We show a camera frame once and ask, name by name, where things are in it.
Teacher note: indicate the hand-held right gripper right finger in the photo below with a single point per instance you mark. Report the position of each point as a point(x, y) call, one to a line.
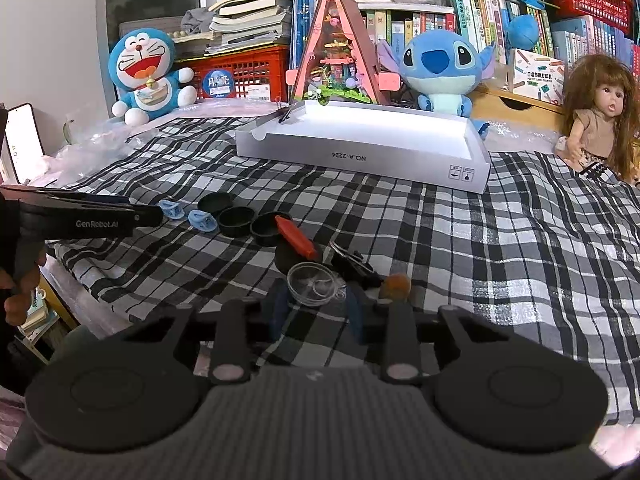
point(355, 315)

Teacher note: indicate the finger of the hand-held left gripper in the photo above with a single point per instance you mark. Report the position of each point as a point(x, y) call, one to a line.
point(150, 215)
point(75, 196)

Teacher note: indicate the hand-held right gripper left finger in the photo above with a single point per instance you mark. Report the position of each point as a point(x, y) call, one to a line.
point(280, 310)

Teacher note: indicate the clear round plastic lid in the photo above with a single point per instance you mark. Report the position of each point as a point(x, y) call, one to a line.
point(315, 282)

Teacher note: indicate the brown fuzzy ball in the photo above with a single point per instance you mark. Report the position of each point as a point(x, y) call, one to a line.
point(395, 287)

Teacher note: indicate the red utility knife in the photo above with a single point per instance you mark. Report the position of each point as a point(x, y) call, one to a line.
point(297, 237)

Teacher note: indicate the white cardboard box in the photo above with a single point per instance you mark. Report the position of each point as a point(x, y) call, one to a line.
point(360, 135)

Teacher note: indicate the person's left hand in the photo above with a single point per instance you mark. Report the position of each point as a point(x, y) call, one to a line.
point(17, 307)

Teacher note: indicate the clear plastic bags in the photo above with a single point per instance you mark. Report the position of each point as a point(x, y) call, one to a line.
point(100, 150)

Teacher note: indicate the white smartphone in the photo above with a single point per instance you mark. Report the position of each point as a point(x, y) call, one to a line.
point(22, 145)

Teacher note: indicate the blue robot cat plush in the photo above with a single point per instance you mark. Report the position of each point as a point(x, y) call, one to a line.
point(145, 75)

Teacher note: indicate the black white plaid blanket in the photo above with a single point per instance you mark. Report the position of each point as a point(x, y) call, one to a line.
point(500, 260)

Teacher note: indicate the red plastic crate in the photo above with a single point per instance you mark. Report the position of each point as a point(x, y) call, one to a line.
point(240, 72)

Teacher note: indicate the small black binder clip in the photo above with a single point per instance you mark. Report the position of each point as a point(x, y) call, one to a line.
point(286, 114)

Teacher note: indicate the grey cloth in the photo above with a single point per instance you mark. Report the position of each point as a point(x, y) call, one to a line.
point(197, 20)

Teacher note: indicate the stack of worn books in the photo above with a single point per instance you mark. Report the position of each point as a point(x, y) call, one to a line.
point(250, 15)

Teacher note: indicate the clear bubble wrap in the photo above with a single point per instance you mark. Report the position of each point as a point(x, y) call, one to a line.
point(500, 127)

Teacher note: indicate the pink triangular miniature house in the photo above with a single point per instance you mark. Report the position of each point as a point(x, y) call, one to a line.
point(332, 55)

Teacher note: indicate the blue alien plush toy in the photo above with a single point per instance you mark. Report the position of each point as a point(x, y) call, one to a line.
point(440, 70)

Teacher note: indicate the wooden drawer box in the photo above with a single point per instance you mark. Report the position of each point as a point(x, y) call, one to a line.
point(510, 105)

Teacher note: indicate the white printed carton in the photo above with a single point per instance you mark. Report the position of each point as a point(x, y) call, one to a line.
point(535, 75)

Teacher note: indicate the brown-haired baby doll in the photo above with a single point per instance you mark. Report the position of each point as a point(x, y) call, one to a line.
point(600, 115)

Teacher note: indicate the row of shelf books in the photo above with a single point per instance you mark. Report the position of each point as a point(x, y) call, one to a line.
point(500, 15)

